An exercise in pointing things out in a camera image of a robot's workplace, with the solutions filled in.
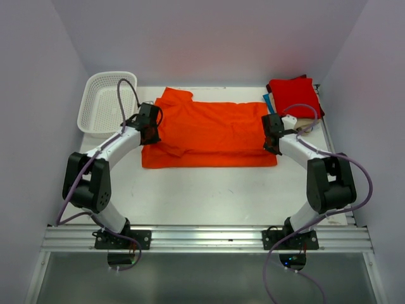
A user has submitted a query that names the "orange t shirt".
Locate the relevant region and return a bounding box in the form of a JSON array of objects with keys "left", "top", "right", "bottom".
[{"left": 141, "top": 87, "right": 277, "bottom": 169}]

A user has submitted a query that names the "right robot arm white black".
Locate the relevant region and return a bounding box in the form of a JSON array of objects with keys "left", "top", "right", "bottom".
[{"left": 261, "top": 114, "right": 357, "bottom": 249}]

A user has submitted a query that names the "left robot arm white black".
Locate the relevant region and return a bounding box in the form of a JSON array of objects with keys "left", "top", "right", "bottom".
[{"left": 62, "top": 103, "right": 163, "bottom": 249}]

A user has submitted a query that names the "folded beige t shirt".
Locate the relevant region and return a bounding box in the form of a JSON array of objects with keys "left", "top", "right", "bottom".
[{"left": 294, "top": 118, "right": 321, "bottom": 136}]

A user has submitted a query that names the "folded blue t shirt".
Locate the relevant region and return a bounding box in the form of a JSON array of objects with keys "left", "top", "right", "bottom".
[{"left": 263, "top": 93, "right": 277, "bottom": 114}]

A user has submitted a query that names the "folded dark red t shirt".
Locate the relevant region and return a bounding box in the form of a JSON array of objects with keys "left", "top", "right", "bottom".
[{"left": 294, "top": 74, "right": 325, "bottom": 118}]

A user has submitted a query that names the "white plastic basket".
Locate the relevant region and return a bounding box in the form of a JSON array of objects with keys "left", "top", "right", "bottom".
[{"left": 77, "top": 71, "right": 137, "bottom": 138}]

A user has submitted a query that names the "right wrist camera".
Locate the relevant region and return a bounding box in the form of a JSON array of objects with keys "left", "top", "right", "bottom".
[{"left": 282, "top": 115, "right": 297, "bottom": 130}]

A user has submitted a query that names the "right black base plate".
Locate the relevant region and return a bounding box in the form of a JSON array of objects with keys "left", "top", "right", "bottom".
[{"left": 261, "top": 226, "right": 320, "bottom": 250}]

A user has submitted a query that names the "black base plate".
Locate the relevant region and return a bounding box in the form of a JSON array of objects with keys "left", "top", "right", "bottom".
[
  {"left": 261, "top": 226, "right": 320, "bottom": 250},
  {"left": 92, "top": 224, "right": 152, "bottom": 250}
]

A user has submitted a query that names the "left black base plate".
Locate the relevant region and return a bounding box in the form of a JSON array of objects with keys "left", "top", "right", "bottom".
[{"left": 92, "top": 224, "right": 152, "bottom": 250}]

